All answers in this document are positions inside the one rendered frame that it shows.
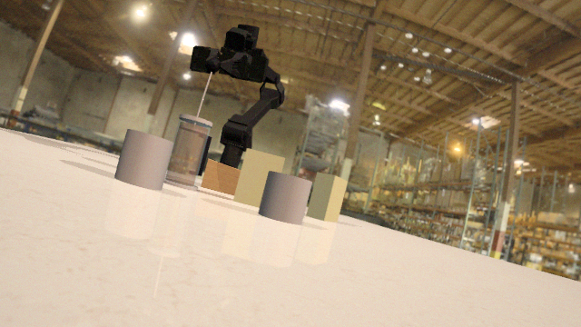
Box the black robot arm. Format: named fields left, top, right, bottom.
left=218, top=25, right=285, bottom=169

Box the glass coffee press with black knob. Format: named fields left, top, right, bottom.
left=164, top=58, right=221, bottom=191

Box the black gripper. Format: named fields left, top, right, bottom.
left=190, top=45, right=269, bottom=83

